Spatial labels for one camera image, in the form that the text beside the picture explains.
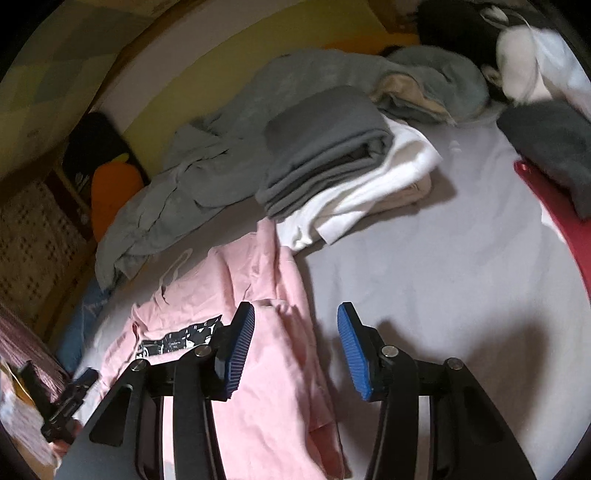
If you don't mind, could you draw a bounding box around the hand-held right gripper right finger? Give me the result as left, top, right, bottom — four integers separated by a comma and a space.
337, 302, 537, 480

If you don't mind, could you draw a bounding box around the pink t-shirt with black print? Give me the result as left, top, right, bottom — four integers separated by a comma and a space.
95, 217, 352, 480

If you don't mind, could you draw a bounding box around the maroon striped cloth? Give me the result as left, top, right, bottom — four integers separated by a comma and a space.
0, 304, 71, 385

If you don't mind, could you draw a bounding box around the woven rattan panel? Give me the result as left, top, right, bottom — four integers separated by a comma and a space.
0, 178, 95, 320

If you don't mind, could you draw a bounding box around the orange pillow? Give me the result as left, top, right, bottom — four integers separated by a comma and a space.
90, 156, 145, 241

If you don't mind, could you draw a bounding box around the white plush garment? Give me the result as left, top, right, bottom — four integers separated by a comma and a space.
495, 21, 591, 117

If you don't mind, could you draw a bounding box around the dark grey fuzzy cloth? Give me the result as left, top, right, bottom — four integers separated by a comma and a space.
497, 100, 591, 221

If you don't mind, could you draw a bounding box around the black and white clothes pile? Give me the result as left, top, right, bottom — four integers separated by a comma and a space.
416, 0, 550, 103

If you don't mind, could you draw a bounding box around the grey-green crumpled garment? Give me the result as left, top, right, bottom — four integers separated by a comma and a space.
95, 48, 398, 292

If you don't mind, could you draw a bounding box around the folded dark grey garment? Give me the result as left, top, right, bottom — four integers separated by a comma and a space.
255, 85, 396, 221

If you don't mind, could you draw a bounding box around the blue cloth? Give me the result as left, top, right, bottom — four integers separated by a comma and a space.
54, 276, 112, 376

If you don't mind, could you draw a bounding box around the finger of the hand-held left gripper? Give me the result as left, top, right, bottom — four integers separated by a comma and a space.
41, 368, 100, 443

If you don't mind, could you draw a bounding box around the red curved object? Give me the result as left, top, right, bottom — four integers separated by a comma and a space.
513, 158, 591, 298

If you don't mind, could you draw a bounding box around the folded white garment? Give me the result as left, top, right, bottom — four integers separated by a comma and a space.
276, 115, 445, 253

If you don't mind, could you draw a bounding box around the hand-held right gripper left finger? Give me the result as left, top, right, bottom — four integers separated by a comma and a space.
58, 302, 256, 480

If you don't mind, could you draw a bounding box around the black pillow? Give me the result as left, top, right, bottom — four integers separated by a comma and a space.
62, 112, 151, 232

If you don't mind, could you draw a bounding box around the grey fleece garment beige lining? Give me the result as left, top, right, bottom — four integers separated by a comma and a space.
369, 46, 491, 126

